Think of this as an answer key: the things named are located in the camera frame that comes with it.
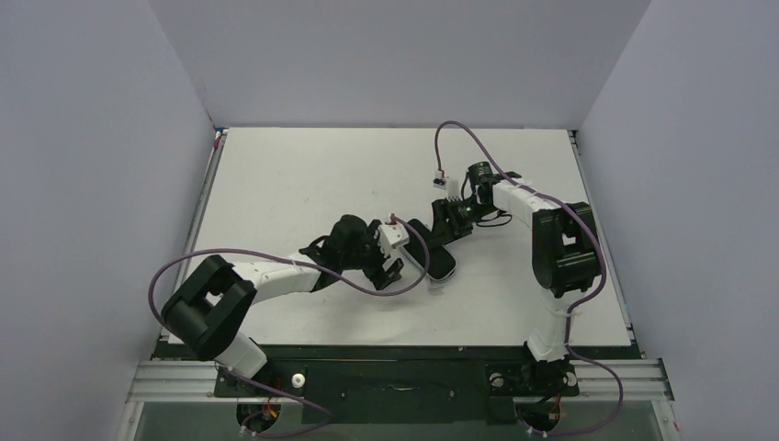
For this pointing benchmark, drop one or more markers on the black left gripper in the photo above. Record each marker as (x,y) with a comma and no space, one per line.
(378,262)

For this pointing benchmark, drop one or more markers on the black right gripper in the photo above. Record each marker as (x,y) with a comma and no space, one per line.
(443,215)

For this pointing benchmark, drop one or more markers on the black and lilac folding umbrella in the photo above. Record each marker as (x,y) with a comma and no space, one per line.
(441,265)

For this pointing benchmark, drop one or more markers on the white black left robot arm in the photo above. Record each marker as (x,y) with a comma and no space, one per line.
(207,311)

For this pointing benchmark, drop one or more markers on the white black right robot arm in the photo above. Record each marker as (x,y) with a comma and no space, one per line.
(564,254)

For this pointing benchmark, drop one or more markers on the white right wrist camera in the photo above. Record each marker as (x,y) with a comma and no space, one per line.
(450,186)

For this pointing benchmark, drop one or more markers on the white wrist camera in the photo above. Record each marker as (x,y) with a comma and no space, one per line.
(450,186)
(392,236)

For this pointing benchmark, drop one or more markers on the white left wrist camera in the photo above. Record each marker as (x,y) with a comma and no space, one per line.
(392,236)

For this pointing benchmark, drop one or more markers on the aluminium front frame rail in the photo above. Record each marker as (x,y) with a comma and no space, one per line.
(191,381)

